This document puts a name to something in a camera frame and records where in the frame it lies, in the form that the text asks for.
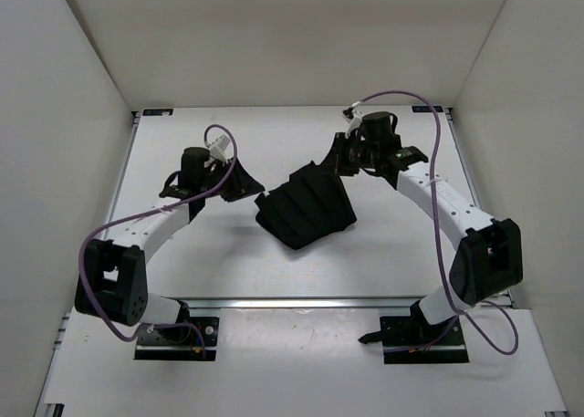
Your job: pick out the left blue table label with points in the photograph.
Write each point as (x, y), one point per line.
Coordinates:
(157, 112)

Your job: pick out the right blue table label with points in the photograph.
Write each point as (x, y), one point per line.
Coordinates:
(426, 109)

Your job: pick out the blue table label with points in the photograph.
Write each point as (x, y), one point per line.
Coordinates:
(157, 112)
(426, 109)

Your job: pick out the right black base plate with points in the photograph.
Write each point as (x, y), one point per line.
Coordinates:
(405, 342)

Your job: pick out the black pleated skirt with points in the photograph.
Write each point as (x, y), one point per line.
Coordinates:
(312, 204)

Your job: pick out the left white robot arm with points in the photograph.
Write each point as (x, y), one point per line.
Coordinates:
(113, 282)

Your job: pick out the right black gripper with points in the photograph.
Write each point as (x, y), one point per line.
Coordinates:
(340, 143)

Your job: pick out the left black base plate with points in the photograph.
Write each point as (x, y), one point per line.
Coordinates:
(182, 344)

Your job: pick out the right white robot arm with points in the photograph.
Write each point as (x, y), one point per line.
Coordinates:
(488, 252)

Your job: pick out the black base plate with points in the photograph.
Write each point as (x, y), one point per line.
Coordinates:
(182, 344)
(405, 342)

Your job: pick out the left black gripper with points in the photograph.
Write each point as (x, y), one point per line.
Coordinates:
(244, 183)

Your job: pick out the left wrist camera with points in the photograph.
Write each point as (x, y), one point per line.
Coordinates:
(218, 148)

